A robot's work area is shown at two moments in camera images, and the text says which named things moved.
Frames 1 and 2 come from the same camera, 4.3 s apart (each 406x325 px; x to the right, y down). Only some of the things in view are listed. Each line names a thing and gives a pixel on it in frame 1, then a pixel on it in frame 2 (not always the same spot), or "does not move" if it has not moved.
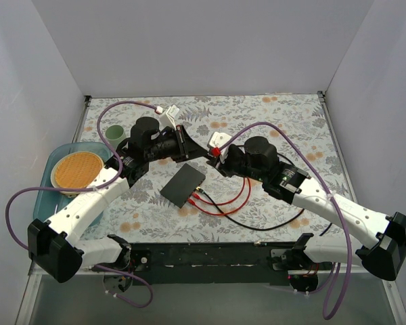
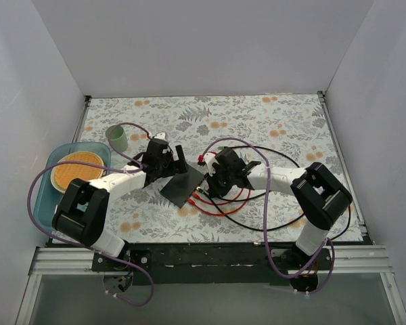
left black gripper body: (182, 143) → (172, 162)
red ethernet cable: (192, 202) does not move
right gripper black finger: (224, 168) → (217, 187)
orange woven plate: (76, 169) does not move
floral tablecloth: (197, 199) does not move
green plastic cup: (115, 134) does not move
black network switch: (182, 185) does not move
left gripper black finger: (186, 148) → (181, 166)
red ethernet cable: (197, 196) does not move
